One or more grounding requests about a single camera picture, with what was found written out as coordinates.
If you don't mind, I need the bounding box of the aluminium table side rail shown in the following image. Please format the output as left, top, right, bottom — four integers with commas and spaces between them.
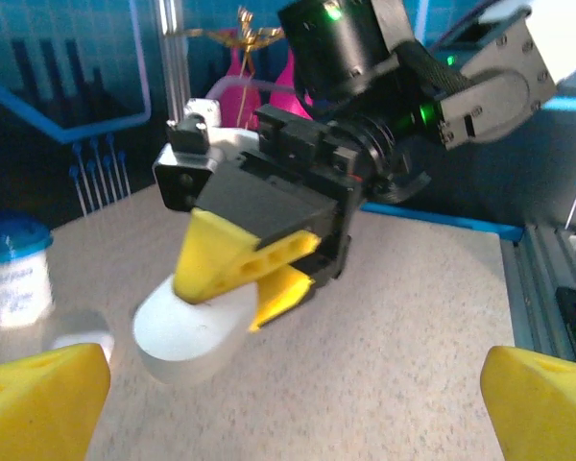
501, 223, 576, 366

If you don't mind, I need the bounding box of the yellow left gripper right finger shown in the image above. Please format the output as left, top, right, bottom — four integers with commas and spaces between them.
479, 345, 576, 461

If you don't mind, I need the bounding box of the blue lidded white cup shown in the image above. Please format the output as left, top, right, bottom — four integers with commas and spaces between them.
0, 210, 57, 330

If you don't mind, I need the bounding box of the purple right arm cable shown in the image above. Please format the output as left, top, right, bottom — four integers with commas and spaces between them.
204, 76, 301, 105

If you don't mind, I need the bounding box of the gold wire glass rack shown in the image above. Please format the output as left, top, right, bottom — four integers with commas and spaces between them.
172, 5, 289, 131

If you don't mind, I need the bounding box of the pale grey oval charging case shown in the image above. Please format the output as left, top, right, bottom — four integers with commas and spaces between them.
132, 276, 263, 386

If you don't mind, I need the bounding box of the white rectangular charging case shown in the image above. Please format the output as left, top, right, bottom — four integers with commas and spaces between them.
50, 330, 116, 364

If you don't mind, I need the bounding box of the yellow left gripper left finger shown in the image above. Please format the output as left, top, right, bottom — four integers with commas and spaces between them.
0, 343, 111, 461

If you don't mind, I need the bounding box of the aluminium frame post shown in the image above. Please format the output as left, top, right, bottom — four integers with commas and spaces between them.
156, 0, 194, 129

